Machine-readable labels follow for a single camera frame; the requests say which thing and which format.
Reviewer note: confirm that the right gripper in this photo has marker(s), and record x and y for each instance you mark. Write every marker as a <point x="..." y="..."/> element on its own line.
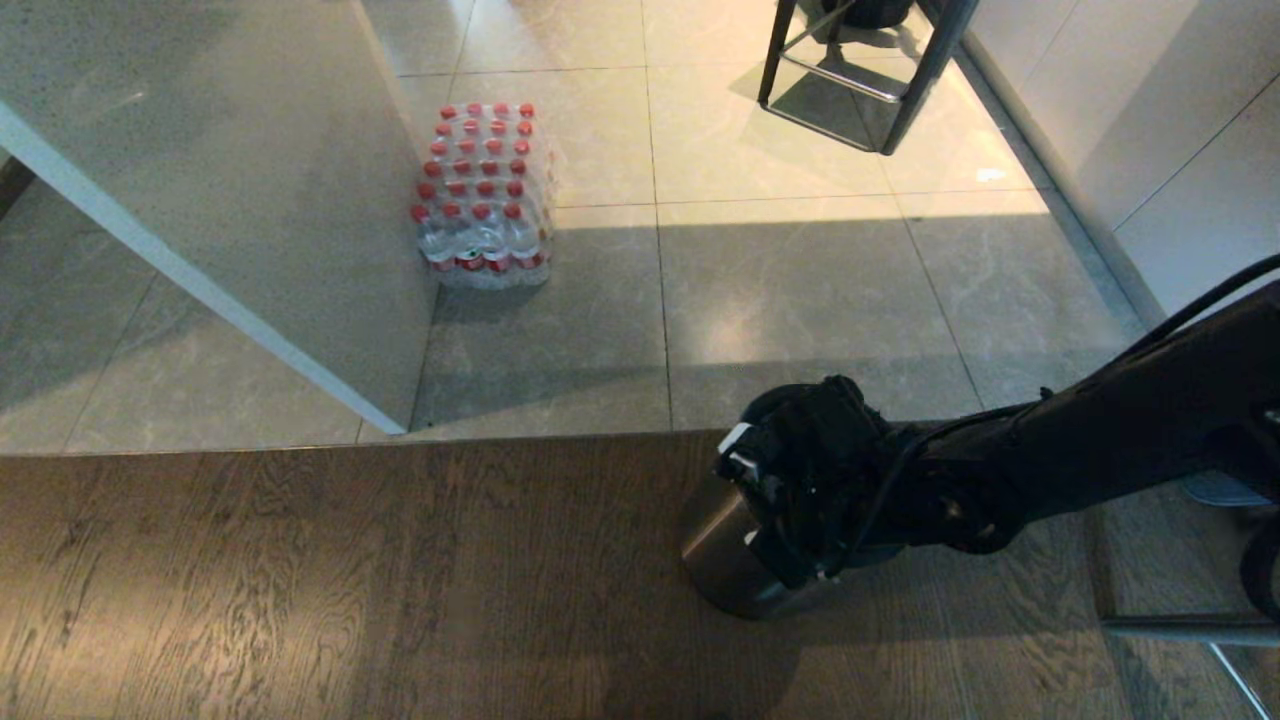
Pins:
<point x="800" y="540"/>

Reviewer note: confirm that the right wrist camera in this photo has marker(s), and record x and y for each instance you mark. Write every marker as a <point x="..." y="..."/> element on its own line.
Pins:
<point x="748" y="452"/>

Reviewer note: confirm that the shrink-wrapped red-capped water bottle pack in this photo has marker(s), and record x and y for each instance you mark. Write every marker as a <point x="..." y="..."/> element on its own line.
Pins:
<point x="482" y="200"/>

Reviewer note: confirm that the black metal stool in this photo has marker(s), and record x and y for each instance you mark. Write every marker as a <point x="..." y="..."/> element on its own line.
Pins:
<point x="925" y="70"/>

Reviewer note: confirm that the grey metal frame bar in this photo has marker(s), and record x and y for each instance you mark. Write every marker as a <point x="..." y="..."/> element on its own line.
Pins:
<point x="1190" y="629"/>

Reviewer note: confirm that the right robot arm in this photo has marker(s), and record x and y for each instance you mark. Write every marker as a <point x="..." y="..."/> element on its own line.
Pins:
<point x="1120" y="440"/>

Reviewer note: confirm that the white cabinet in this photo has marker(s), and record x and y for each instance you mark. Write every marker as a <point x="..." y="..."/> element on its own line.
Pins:
<point x="1170" y="120"/>

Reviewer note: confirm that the grey stone kitchen island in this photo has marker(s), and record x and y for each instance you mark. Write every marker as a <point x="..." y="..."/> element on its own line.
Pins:
<point x="230" y="170"/>

